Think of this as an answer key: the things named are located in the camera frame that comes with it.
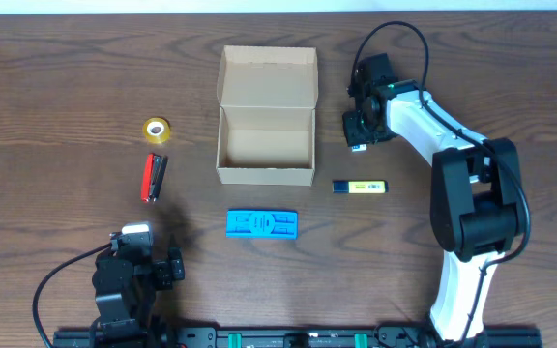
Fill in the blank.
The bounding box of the small blue white box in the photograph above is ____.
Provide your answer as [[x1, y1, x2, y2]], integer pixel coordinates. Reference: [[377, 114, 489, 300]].
[[351, 144, 367, 152]]

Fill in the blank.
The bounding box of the blue whiteboard duster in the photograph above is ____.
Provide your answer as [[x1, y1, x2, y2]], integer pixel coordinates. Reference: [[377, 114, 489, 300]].
[[225, 210, 299, 240]]

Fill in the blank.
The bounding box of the yellow blue highlighter marker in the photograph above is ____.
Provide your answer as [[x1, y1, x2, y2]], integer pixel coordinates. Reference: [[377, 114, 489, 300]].
[[333, 180, 388, 194]]

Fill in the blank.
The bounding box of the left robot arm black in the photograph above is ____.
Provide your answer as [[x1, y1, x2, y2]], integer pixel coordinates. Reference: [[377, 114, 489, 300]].
[[89, 242, 185, 347]]

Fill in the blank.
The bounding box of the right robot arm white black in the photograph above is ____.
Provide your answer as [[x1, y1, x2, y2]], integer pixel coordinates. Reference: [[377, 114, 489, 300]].
[[342, 54, 528, 347]]

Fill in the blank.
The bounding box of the red black stapler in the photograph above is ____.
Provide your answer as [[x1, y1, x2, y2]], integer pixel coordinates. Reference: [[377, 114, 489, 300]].
[[140, 153, 168, 202]]

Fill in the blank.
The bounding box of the open cardboard box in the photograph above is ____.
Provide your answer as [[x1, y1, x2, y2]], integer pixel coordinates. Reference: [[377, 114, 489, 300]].
[[216, 45, 318, 187]]

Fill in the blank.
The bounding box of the yellow tape roll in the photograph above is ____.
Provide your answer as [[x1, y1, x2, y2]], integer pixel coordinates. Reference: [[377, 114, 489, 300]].
[[142, 118, 171, 144]]

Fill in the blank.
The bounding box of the black mounting rail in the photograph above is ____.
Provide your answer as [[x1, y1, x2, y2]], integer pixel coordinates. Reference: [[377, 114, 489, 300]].
[[52, 324, 543, 348]]

